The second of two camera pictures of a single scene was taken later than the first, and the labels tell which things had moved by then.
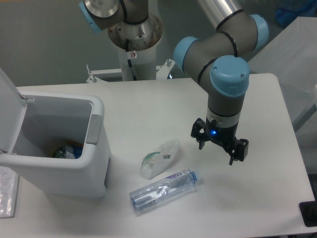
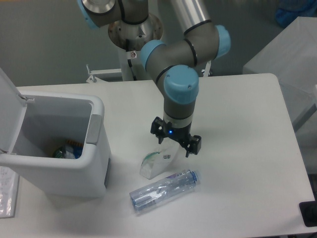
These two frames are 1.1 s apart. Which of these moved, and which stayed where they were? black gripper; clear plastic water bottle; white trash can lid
Moved: black gripper
Stayed: clear plastic water bottle; white trash can lid
